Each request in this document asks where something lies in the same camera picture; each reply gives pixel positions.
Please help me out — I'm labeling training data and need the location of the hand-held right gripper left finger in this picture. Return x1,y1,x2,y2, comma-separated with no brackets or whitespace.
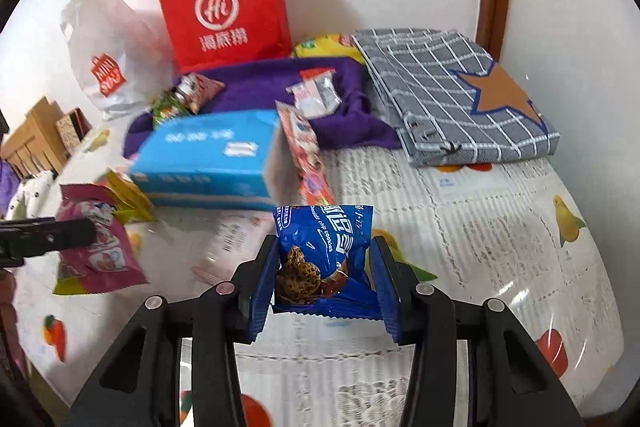
67,234,281,427

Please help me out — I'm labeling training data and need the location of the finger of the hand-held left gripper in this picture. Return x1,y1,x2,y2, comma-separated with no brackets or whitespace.
0,216,99,268

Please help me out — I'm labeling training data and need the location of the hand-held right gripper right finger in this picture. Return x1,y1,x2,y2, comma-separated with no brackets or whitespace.
367,237,586,427

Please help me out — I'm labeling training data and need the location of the magenta snack packet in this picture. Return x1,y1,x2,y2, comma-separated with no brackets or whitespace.
52,184,150,297

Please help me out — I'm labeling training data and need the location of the pale pink nougat packet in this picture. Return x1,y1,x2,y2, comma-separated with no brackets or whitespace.
192,212,276,288

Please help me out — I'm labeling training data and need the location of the blue cookie packet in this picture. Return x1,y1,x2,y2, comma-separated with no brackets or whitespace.
272,203,396,323

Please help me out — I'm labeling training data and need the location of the yellow snack packet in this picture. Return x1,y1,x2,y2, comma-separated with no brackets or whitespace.
104,169,157,225

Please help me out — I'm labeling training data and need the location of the green snack packet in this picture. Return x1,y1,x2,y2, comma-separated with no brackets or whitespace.
151,89,193,130

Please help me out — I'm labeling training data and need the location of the clear red-label sachet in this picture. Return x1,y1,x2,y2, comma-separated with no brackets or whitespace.
287,82,321,118
302,69,342,115

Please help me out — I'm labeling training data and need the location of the pink cartoon snack packet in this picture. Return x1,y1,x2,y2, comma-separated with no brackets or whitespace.
172,73,226,114

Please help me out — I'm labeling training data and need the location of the white dotted cloth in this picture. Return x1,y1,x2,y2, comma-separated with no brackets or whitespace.
10,169,66,220

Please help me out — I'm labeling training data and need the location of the purple cloth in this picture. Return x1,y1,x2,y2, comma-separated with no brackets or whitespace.
0,159,21,212

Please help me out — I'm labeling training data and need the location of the wooden chair back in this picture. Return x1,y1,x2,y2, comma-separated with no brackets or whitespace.
0,96,68,180

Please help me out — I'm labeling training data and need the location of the fruit print tablecloth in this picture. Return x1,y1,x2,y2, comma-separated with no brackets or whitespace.
10,122,623,427

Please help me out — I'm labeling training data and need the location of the brown patterned box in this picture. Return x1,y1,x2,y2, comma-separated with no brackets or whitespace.
55,108,93,152

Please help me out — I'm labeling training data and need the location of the blue tissue pack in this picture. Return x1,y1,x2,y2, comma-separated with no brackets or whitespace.
129,109,296,211

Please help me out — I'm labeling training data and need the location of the long pink stick packet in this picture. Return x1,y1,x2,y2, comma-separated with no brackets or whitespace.
276,102,337,208

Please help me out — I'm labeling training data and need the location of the white plastic shopping bag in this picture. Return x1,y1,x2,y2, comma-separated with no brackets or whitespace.
60,0,176,120

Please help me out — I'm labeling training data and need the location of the grey checked star cloth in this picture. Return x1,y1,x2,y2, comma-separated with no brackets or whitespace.
351,28,561,168

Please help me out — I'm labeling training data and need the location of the purple towel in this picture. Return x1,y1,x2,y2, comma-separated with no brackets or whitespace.
123,57,403,160

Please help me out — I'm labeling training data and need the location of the yellow chip bag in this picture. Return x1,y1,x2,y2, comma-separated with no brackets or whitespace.
290,34,366,65

